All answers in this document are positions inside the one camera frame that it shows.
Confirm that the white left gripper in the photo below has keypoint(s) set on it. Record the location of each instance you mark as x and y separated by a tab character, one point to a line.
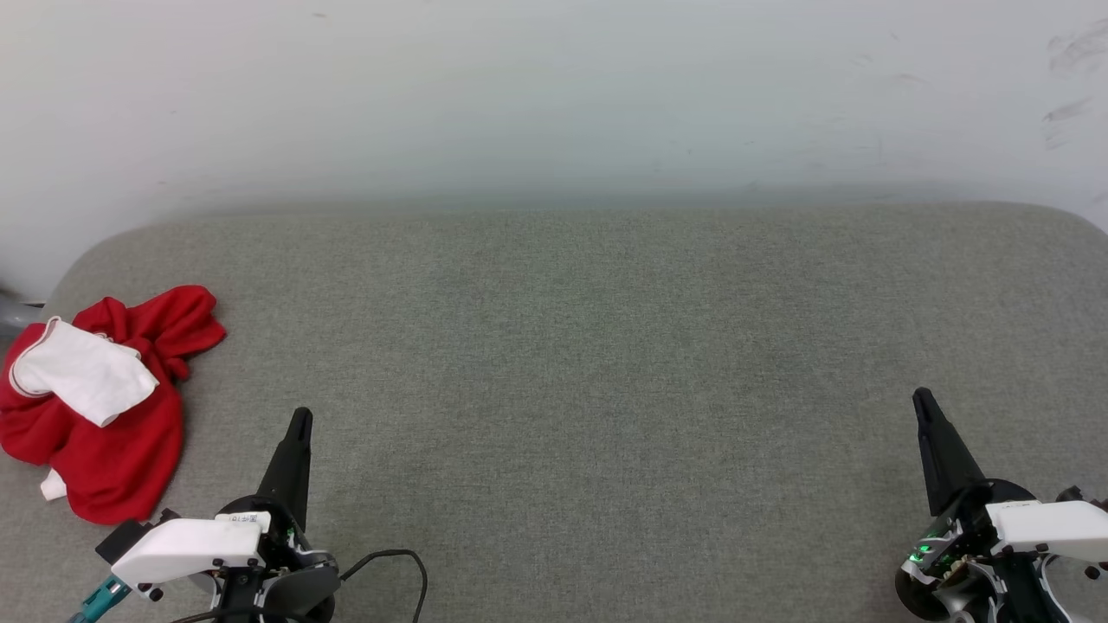
190	545

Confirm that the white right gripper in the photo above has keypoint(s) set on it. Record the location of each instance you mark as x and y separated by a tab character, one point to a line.
1039	528

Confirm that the red and white basketball jersey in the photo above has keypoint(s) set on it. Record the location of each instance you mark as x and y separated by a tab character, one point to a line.
112	467

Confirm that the grey fabric sofa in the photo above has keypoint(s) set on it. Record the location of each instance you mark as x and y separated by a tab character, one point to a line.
554	346

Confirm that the grey metal object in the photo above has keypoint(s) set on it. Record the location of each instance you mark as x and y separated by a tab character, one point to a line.
16	313

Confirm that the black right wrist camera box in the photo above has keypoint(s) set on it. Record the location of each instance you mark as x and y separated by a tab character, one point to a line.
1073	496

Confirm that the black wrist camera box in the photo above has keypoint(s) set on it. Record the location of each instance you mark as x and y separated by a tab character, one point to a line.
121	541
1073	496

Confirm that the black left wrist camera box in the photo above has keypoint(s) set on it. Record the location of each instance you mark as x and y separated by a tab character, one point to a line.
121	541

